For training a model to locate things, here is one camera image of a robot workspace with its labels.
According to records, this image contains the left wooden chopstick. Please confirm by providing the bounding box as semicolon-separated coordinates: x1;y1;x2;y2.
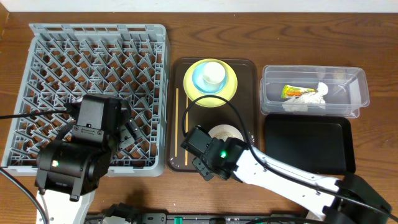
175;88;179;157

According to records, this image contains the right wooden chopstick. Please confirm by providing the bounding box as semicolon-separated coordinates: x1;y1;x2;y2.
184;97;189;166

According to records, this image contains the clear plastic bin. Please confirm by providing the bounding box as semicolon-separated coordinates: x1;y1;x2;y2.
260;65;370;118

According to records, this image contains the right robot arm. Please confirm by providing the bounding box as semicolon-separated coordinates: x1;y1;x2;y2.
181;126;397;223

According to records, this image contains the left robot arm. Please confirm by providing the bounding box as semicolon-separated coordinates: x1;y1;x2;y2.
35;93;131;223

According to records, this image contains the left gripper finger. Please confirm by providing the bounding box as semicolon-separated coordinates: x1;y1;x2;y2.
119;132;134;149
126;118;143;140

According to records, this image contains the yellow-green plate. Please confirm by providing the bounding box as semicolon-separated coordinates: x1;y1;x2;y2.
183;58;238;101

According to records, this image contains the white cup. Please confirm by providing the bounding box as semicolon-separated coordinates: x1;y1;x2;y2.
203;62;226;92

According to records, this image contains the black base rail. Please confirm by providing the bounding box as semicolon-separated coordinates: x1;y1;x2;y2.
85;212;312;224

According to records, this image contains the dark brown serving tray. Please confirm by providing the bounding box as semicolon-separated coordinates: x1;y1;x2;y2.
166;58;260;172

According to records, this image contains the white napkin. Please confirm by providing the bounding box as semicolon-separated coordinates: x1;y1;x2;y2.
282;82;328;112

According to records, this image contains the black plastic tray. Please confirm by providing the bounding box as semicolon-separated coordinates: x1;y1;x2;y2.
264;114;356;175

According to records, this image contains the green orange snack wrapper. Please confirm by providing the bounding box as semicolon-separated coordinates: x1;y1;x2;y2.
281;85;315;99

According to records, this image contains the black cable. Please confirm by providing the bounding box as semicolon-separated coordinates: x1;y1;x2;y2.
181;95;398;224
0;107;77;224

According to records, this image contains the left black cable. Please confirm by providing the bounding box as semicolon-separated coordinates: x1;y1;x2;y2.
0;107;77;224

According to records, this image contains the right black cable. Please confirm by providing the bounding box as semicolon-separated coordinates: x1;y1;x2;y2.
181;95;398;224

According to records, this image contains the white bowl with rice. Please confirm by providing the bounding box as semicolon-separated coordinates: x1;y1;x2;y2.
208;124;244;141

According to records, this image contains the grey plastic dish rack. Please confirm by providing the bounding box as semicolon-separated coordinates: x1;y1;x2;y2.
1;24;170;177

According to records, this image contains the wooden chopstick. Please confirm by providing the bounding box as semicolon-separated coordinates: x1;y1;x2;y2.
175;88;179;157
184;97;189;166

